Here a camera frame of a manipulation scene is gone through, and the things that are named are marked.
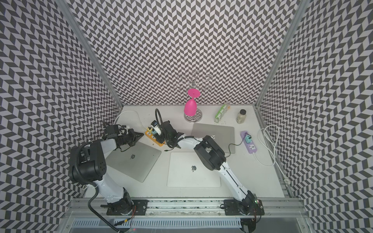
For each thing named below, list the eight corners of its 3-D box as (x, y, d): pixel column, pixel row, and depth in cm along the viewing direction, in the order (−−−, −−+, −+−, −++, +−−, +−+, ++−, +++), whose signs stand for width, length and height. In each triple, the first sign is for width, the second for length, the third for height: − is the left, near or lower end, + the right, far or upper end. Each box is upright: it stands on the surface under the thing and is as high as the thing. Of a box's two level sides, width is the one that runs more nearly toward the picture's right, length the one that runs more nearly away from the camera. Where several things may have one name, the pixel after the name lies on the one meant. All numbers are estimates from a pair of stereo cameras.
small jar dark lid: (237, 124, 107) (240, 115, 99) (235, 118, 111) (239, 108, 102) (243, 124, 107) (247, 115, 99) (241, 118, 111) (245, 108, 103)
